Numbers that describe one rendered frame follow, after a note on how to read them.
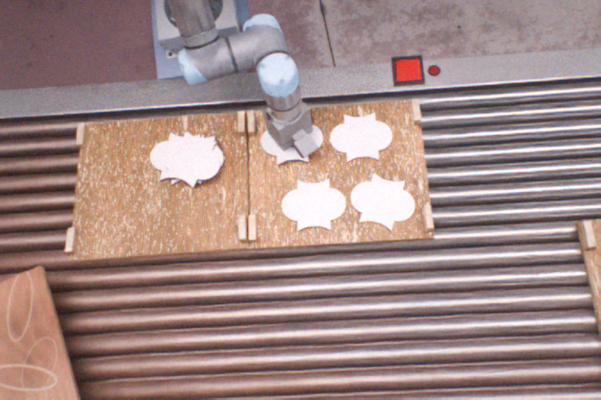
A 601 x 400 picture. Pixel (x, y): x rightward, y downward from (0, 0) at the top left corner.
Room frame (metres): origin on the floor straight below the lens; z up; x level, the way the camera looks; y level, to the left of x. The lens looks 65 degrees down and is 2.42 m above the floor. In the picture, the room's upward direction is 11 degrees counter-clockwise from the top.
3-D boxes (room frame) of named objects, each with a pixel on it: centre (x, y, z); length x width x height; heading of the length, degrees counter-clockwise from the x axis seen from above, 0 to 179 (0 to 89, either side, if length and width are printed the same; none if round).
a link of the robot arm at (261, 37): (0.86, 0.04, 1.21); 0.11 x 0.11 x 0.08; 7
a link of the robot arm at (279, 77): (0.76, 0.01, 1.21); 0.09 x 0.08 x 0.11; 7
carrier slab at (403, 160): (0.67, -0.08, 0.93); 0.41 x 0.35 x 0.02; 82
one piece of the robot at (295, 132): (0.74, 0.00, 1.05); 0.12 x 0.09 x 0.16; 27
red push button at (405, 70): (0.90, -0.30, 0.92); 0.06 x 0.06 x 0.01; 82
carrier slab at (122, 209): (0.72, 0.33, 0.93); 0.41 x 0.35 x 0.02; 83
